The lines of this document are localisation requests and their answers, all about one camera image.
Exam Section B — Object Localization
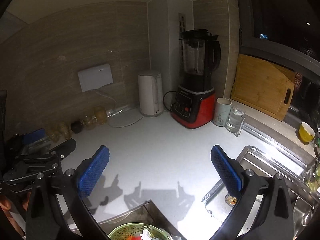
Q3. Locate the green perforated trash basket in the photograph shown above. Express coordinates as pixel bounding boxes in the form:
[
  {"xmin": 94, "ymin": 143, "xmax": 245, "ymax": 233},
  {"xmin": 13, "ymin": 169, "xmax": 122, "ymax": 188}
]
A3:
[{"xmin": 108, "ymin": 223, "xmax": 172, "ymax": 239}]

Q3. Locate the person's left hand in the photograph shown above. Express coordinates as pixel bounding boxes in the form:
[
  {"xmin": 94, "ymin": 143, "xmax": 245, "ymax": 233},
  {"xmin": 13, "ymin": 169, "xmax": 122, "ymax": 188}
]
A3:
[{"xmin": 1, "ymin": 194, "xmax": 26, "ymax": 238}]

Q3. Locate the amber glass cup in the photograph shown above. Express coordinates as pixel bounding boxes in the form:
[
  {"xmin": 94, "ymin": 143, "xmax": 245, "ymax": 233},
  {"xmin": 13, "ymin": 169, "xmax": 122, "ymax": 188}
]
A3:
[
  {"xmin": 45, "ymin": 126, "xmax": 62, "ymax": 142},
  {"xmin": 57, "ymin": 122, "xmax": 72, "ymax": 140}
]

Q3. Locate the dark brown small pot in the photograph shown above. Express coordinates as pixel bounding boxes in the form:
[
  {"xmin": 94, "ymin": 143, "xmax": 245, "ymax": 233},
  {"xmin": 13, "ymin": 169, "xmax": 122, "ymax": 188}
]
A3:
[{"xmin": 70, "ymin": 120, "xmax": 83, "ymax": 134}]

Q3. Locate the clear glass mug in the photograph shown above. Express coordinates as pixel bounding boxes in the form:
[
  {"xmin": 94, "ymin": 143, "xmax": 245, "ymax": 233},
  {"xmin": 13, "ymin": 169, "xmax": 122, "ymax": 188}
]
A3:
[{"xmin": 225, "ymin": 107, "xmax": 245, "ymax": 137}]

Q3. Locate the tall amber ribbed glass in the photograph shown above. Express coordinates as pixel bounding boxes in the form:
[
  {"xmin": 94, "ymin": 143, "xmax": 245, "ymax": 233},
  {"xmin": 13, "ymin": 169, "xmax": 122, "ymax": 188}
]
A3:
[{"xmin": 93, "ymin": 106, "xmax": 107, "ymax": 125}]

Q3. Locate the white ceramic mug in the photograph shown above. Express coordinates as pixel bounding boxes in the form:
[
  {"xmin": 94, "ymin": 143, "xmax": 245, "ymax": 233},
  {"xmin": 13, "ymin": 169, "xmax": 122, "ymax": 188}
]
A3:
[{"xmin": 213, "ymin": 98, "xmax": 232, "ymax": 127}]

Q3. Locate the red snack bag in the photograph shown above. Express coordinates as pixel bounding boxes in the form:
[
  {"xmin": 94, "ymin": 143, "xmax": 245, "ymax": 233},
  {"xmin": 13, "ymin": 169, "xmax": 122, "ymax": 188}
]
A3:
[{"xmin": 127, "ymin": 233, "xmax": 142, "ymax": 240}]

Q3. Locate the stainless steel sink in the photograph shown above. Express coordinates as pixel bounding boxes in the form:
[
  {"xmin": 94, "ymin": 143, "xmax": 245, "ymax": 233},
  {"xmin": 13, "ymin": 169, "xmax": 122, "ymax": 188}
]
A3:
[{"xmin": 202, "ymin": 145, "xmax": 320, "ymax": 240}]

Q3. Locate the red black blender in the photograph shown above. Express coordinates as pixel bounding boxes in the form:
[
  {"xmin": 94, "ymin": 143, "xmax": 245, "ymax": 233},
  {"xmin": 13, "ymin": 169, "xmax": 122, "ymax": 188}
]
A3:
[{"xmin": 171, "ymin": 29, "xmax": 221, "ymax": 129}]

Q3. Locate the large crumpled white tissue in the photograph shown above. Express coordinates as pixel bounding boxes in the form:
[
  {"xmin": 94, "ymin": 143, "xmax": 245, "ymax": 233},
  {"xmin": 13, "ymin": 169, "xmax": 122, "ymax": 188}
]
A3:
[{"xmin": 140, "ymin": 229, "xmax": 152, "ymax": 240}]

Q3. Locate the yellow bowl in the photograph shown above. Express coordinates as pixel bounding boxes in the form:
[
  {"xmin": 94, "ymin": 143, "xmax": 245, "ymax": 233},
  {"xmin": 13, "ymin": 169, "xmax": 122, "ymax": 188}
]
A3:
[{"xmin": 298, "ymin": 122, "xmax": 315, "ymax": 144}]

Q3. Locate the bamboo cutting board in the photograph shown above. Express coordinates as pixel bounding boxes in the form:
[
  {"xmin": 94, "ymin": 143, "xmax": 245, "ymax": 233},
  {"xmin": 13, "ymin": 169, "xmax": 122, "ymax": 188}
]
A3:
[{"xmin": 231, "ymin": 54, "xmax": 295, "ymax": 121}]

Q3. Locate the white electric kettle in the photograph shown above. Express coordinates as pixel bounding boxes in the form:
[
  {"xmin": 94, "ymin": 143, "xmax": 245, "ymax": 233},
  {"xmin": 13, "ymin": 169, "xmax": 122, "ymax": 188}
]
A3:
[{"xmin": 138, "ymin": 70, "xmax": 164, "ymax": 116}]

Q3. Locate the white power cable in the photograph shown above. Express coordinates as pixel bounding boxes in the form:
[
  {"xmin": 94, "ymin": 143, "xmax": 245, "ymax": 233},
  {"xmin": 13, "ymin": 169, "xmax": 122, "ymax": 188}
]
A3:
[{"xmin": 93, "ymin": 89, "xmax": 146, "ymax": 129}]

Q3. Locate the white wall socket box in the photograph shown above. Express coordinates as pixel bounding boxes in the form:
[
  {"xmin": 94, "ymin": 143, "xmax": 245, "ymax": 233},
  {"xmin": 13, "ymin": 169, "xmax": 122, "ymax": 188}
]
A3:
[{"xmin": 78, "ymin": 63, "xmax": 113, "ymax": 92}]

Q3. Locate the black blender power cable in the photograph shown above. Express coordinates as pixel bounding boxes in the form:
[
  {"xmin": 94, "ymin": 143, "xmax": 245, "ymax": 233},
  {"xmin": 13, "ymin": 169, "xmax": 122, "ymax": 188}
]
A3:
[{"xmin": 163, "ymin": 90, "xmax": 178, "ymax": 112}]

